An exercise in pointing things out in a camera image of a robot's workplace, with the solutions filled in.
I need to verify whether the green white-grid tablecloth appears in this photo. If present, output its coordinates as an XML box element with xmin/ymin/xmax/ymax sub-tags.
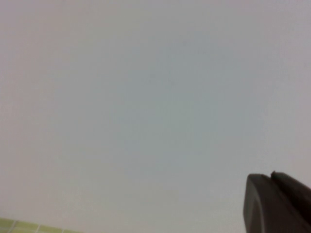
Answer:
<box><xmin>0</xmin><ymin>217</ymin><xmax>81</xmax><ymax>233</ymax></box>

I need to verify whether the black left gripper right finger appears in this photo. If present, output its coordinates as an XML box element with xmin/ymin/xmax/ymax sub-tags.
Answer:
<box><xmin>271</xmin><ymin>171</ymin><xmax>311</xmax><ymax>219</ymax></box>

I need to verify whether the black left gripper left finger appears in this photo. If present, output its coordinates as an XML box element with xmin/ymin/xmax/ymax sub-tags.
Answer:
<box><xmin>243</xmin><ymin>173</ymin><xmax>311</xmax><ymax>233</ymax></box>

